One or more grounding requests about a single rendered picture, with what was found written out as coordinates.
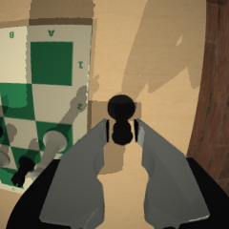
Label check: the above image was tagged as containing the green and cream chessboard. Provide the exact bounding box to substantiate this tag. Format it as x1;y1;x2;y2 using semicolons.
0;25;93;194

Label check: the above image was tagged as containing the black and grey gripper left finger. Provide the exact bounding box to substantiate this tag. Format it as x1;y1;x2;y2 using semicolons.
6;118;109;229

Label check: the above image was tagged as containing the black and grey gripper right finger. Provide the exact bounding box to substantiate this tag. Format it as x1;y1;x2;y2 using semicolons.
134;118;229;229

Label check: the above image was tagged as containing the white chess piece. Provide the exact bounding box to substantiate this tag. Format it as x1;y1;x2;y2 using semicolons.
0;151;10;169
30;130;68;181

